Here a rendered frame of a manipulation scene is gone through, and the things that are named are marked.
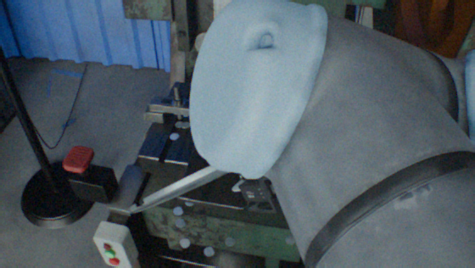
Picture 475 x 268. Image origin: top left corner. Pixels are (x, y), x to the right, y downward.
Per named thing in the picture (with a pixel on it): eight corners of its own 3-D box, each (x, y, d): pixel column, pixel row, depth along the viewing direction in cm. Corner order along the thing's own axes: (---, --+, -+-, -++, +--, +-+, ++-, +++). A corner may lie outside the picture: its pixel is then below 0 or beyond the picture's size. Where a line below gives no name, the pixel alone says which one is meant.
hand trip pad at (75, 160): (91, 191, 90) (81, 170, 85) (69, 187, 91) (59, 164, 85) (103, 169, 95) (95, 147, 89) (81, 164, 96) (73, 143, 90)
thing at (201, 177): (102, 228, 61) (100, 223, 61) (226, 174, 81) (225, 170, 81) (203, 173, 41) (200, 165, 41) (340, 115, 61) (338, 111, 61)
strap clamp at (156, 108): (205, 129, 102) (203, 97, 95) (143, 120, 104) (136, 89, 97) (211, 114, 106) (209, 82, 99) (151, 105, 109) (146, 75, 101)
